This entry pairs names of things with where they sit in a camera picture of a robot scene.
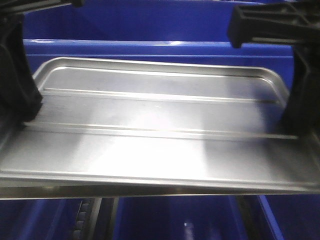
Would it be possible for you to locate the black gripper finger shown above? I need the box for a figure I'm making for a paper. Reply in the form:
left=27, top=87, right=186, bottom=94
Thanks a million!
left=0, top=0, right=85, bottom=122
left=227, top=0, right=320, bottom=136

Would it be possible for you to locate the small silver ridged tray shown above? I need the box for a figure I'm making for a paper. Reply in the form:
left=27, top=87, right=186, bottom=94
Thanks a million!
left=0, top=57, right=320, bottom=199

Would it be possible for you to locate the large blue target box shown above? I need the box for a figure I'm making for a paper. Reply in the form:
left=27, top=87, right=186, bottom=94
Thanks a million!
left=23, top=0, right=293, bottom=87

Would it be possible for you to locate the blue bin below rack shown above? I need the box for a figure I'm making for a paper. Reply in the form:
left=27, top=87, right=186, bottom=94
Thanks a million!
left=0, top=194, right=320, bottom=240

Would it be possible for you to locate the grey roller rail between boxes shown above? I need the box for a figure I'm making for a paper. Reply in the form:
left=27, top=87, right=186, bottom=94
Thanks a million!
left=71, top=198, right=101, bottom=240

